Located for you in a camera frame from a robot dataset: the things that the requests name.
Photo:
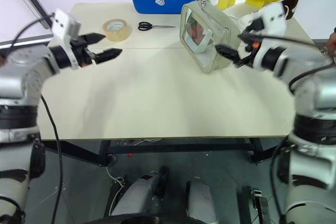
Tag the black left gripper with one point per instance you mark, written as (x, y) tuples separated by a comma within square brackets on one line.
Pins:
[(81, 51)]

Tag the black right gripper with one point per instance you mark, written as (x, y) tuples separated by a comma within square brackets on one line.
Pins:
[(253, 43)]

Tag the beige transparent pouch bag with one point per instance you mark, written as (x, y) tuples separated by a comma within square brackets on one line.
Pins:
[(223, 30)]

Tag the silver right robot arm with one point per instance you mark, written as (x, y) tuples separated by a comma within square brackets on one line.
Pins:
[(309, 64)]

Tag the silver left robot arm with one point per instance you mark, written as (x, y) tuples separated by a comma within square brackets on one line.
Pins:
[(15, 77)]

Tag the bystander hand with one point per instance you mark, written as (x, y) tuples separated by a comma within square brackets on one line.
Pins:
[(332, 41)]

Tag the beige packing tape roll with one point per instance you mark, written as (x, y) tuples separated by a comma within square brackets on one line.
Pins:
[(115, 35)]

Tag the small yellow box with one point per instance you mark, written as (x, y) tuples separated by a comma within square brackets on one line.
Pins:
[(226, 0)]

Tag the dark brown object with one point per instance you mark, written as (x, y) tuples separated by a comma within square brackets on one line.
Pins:
[(292, 5)]

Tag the silver left robot leg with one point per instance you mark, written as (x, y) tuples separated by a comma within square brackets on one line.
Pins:
[(139, 195)]

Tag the silver robot leg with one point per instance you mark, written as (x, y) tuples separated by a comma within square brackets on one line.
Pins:
[(139, 195), (200, 200)]

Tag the silver right robot leg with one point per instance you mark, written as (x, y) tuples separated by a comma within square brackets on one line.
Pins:
[(200, 200)]

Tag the black rounded robot torso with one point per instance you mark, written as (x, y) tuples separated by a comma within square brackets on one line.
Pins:
[(139, 220)]

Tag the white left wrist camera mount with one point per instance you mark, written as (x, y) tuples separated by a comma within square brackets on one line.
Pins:
[(64, 26)]

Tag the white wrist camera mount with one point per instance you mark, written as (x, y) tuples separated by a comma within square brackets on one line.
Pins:
[(274, 18), (64, 26)]

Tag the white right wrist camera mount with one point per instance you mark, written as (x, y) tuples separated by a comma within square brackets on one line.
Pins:
[(274, 18)]

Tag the black table frame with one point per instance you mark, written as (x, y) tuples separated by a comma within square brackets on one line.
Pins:
[(183, 147)]

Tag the black floor bracket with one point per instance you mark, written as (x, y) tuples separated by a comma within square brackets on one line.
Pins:
[(259, 204), (116, 195)]

